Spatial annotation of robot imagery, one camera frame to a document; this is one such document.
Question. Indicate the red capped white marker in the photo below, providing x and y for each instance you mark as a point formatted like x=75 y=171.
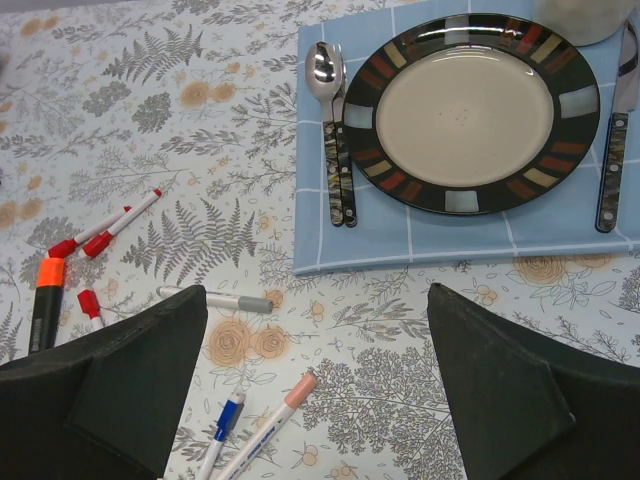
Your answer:
x=68 y=246

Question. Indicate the blue capped white pen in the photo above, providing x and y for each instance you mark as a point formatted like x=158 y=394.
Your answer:
x=224 y=425

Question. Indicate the steel knife patterned handle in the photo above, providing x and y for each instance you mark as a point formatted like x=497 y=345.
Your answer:
x=624 y=101

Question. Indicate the black rimmed beige plate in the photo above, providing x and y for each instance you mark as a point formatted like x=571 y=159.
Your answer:
x=471 y=114

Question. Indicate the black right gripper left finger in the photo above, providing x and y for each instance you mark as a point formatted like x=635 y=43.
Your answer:
x=106 y=405

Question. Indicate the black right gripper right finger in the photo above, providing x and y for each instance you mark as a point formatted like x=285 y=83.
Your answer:
x=525 y=406

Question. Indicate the orange capped black highlighter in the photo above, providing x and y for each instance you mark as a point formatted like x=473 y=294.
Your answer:
x=47 y=305

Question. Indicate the steel spoon patterned handle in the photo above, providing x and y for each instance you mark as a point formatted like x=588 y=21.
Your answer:
x=323 y=81

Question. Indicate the cream enamel mug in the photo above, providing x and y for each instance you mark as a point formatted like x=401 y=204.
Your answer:
x=583 y=22

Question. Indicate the grey capped white pen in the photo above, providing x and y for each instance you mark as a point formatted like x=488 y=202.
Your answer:
x=239 y=303

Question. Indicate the pink capped white pen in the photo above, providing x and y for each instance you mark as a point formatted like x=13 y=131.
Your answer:
x=236 y=466

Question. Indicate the steel fork patterned handle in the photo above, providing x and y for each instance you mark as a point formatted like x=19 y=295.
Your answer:
x=343 y=157

